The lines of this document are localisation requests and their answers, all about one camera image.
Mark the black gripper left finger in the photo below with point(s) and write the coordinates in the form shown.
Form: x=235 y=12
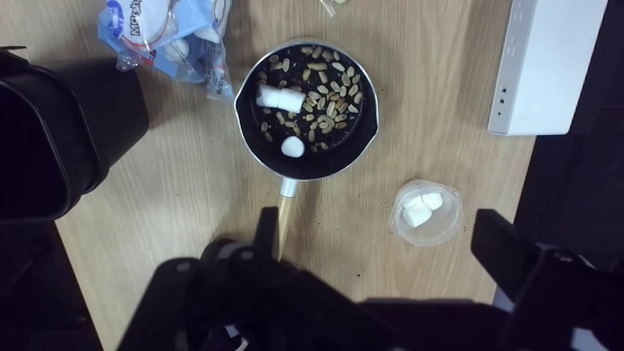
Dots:
x=260 y=305

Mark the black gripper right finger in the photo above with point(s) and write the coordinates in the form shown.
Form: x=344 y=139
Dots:
x=553 y=293

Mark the clear plastic cup with marshmallows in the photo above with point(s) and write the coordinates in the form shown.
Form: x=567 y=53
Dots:
x=426 y=215

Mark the black pot with white contents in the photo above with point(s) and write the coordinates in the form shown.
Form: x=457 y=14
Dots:
x=305 y=162

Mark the white marshmallow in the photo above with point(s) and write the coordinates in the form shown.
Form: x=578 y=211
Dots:
x=280 y=98
x=294 y=147

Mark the peanuts pile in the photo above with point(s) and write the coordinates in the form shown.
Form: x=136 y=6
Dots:
x=333 y=98

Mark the white power box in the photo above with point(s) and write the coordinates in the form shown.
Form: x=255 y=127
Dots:
x=553 y=65

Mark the black plastic bin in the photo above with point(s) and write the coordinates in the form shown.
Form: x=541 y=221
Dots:
x=60 y=143

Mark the blue white plastic bag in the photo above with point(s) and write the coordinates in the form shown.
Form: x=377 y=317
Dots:
x=169 y=40

